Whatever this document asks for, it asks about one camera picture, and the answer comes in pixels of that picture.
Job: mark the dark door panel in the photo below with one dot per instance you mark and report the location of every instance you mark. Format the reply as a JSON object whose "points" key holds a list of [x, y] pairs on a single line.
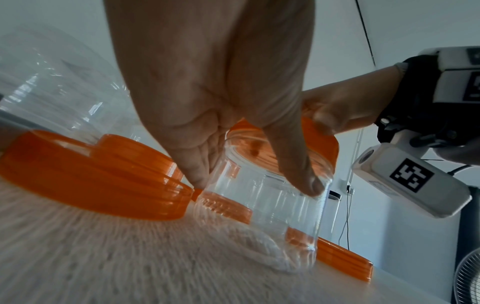
{"points": [[470, 219]]}

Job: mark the white wall socket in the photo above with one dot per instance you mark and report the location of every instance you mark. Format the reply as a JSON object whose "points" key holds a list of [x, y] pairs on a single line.
{"points": [[349, 189]]}

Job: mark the small orange lid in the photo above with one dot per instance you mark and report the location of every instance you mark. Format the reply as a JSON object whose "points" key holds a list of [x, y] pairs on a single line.
{"points": [[196, 194], [127, 148]]}

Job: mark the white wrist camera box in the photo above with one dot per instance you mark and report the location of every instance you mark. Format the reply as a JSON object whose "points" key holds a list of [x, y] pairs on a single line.
{"points": [[442, 202]]}

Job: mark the wide transparent jar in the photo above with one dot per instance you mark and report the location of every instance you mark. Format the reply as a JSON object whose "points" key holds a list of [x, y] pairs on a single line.
{"points": [[262, 222]]}

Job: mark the person's right forearm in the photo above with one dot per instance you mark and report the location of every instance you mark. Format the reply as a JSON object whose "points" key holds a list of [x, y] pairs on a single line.
{"points": [[465, 154]]}

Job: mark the metal fan grille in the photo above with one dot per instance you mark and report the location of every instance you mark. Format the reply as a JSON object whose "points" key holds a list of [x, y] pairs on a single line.
{"points": [[468, 282]]}

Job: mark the person's right hand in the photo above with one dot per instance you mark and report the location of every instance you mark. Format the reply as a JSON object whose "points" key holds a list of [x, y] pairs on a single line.
{"points": [[356, 101]]}

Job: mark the tall transparent labelled jar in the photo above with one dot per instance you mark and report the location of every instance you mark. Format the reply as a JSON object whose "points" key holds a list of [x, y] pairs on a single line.
{"points": [[333, 219]]}

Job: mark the person's left hand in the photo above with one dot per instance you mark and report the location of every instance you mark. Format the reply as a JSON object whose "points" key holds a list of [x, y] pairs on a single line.
{"points": [[210, 65]]}

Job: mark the group of transparent plastic jars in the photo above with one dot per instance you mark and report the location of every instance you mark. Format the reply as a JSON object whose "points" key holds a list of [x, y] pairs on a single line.
{"points": [[56, 89]]}

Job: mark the small black lid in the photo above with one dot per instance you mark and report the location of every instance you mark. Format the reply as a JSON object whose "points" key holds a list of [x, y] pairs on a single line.
{"points": [[335, 196]]}

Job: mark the large orange lid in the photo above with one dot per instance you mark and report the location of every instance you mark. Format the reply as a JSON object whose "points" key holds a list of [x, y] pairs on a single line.
{"points": [[326, 148], [345, 261], [75, 184]]}

